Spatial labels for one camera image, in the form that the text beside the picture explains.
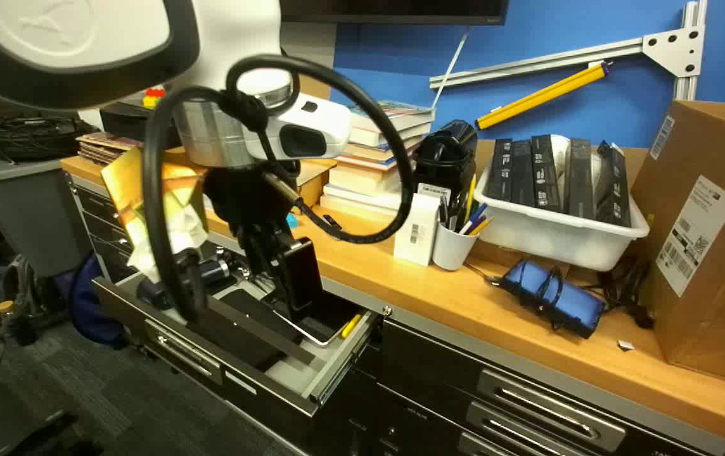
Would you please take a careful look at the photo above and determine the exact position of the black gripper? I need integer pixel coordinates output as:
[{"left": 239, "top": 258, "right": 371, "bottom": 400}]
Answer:
[{"left": 203, "top": 161, "right": 329, "bottom": 325}]

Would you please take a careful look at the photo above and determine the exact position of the black grey workbench drawer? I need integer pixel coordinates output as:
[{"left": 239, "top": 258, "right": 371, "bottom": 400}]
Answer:
[{"left": 92, "top": 242, "right": 383, "bottom": 422}]

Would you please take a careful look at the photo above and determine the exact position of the red yellow green block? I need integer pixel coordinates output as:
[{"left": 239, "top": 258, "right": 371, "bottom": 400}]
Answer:
[{"left": 141, "top": 83, "right": 170, "bottom": 115}]

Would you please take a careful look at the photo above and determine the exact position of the black cabinet drawer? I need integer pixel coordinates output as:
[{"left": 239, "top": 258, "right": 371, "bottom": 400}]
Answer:
[
  {"left": 472, "top": 367, "right": 628, "bottom": 456},
  {"left": 461, "top": 397, "right": 605, "bottom": 456}
]

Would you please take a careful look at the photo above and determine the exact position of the black tablet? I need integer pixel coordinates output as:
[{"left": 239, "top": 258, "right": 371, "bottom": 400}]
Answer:
[{"left": 294, "top": 289, "right": 367, "bottom": 349}]

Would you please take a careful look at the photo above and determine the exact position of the black foam insert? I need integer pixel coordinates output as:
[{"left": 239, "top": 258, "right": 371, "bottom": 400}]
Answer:
[{"left": 187, "top": 289, "right": 319, "bottom": 375}]

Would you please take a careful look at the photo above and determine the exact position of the black cylindrical lens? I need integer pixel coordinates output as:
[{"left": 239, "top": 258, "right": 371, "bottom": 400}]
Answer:
[{"left": 172, "top": 246, "right": 243, "bottom": 296}]

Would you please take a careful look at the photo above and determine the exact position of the yellow pencil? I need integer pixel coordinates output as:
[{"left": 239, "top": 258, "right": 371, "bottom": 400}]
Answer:
[{"left": 338, "top": 311, "right": 365, "bottom": 341}]

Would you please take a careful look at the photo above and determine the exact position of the white crumpled paper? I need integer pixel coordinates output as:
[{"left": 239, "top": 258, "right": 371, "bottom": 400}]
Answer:
[{"left": 123, "top": 199, "right": 211, "bottom": 287}]

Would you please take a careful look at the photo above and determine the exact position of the thick cream book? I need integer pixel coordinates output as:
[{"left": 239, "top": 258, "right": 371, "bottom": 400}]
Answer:
[{"left": 327, "top": 160, "right": 421, "bottom": 198}]

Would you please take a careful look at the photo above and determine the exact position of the small black device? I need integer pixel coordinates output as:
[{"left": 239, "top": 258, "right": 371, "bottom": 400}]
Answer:
[{"left": 137, "top": 277, "right": 175, "bottom": 311}]

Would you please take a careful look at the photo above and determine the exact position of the small white box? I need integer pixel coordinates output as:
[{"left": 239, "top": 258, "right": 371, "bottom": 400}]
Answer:
[{"left": 391, "top": 189, "right": 443, "bottom": 268}]

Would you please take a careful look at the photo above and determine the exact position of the white pen cup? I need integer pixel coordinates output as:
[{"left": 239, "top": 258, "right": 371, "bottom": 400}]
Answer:
[{"left": 431, "top": 223, "right": 480, "bottom": 274}]

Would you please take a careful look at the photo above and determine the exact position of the black workbench cabinet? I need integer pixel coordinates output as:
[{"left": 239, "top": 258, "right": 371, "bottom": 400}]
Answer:
[{"left": 68, "top": 180, "right": 725, "bottom": 456}]

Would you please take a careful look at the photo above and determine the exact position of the black pen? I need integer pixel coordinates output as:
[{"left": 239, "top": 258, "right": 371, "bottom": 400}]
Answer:
[{"left": 438, "top": 194, "right": 459, "bottom": 232}]

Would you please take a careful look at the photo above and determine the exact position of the thin dark cover book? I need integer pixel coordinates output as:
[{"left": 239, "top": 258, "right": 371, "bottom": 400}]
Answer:
[{"left": 348, "top": 127, "right": 433, "bottom": 155}]

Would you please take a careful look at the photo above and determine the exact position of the yellow sheet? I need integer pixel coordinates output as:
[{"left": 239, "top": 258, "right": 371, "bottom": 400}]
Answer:
[{"left": 99, "top": 146, "right": 211, "bottom": 229}]

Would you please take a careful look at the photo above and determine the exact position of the dark blue bag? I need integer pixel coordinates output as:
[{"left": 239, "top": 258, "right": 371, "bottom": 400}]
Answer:
[{"left": 68, "top": 250, "right": 128, "bottom": 349}]

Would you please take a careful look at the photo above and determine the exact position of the teal cover book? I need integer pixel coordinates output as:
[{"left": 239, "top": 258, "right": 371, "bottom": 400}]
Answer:
[{"left": 348, "top": 99, "right": 438, "bottom": 136}]

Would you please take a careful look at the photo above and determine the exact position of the black boxy device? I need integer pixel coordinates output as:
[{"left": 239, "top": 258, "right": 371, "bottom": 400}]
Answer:
[{"left": 411, "top": 116, "right": 481, "bottom": 204}]

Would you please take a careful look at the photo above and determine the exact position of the blue pen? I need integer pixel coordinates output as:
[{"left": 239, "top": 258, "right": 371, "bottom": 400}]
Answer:
[{"left": 461, "top": 199, "right": 492, "bottom": 236}]

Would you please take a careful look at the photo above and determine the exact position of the yellow pen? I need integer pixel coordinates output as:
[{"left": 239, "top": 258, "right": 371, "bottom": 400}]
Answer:
[{"left": 466, "top": 216, "right": 495, "bottom": 241}]

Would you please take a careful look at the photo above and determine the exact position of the brown notebook stack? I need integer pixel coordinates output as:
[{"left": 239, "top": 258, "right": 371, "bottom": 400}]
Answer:
[{"left": 74, "top": 128, "right": 145, "bottom": 170}]

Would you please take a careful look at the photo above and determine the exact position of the black ribbed strip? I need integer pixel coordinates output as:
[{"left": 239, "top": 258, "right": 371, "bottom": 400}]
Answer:
[
  {"left": 594, "top": 140, "right": 634, "bottom": 229},
  {"left": 529, "top": 131, "right": 564, "bottom": 216},
  {"left": 563, "top": 136, "right": 599, "bottom": 218},
  {"left": 481, "top": 136, "right": 516, "bottom": 204},
  {"left": 507, "top": 136, "right": 539, "bottom": 210}
]

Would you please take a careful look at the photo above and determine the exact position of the thin white rod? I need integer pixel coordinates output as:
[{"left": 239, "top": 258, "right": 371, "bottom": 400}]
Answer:
[{"left": 428, "top": 33, "right": 472, "bottom": 116}]

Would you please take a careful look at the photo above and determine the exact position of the blue zip pouch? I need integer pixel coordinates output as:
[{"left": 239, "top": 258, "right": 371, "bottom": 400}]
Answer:
[{"left": 496, "top": 256, "right": 610, "bottom": 341}]

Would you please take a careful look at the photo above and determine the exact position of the white plastic bin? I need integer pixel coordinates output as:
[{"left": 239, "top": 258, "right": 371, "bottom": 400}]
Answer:
[{"left": 472, "top": 160, "right": 653, "bottom": 274}]

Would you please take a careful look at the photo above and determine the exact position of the floor tool clutter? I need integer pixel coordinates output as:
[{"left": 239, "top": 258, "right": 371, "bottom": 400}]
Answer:
[{"left": 0, "top": 250, "right": 52, "bottom": 349}]

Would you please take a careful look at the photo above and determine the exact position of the grey plastic container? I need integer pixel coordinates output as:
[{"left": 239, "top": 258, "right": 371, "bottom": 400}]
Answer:
[{"left": 0, "top": 140, "right": 97, "bottom": 278}]

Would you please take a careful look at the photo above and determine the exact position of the black flat screen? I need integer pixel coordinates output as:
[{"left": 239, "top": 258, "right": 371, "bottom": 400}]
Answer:
[{"left": 279, "top": 0, "right": 511, "bottom": 27}]

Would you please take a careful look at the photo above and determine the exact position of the black bag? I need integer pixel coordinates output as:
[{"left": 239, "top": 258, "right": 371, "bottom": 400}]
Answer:
[{"left": 0, "top": 111, "right": 97, "bottom": 165}]

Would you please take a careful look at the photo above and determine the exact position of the yellow bar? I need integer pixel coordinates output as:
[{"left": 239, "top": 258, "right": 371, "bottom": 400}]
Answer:
[{"left": 474, "top": 59, "right": 614, "bottom": 134}]

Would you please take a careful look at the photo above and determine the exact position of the aluminium bracket rail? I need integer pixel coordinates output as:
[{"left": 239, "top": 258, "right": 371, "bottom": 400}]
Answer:
[{"left": 425, "top": 0, "right": 709, "bottom": 104}]

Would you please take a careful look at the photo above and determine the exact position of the black cable bundle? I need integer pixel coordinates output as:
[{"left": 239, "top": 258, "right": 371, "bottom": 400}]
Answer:
[{"left": 602, "top": 250, "right": 662, "bottom": 331}]

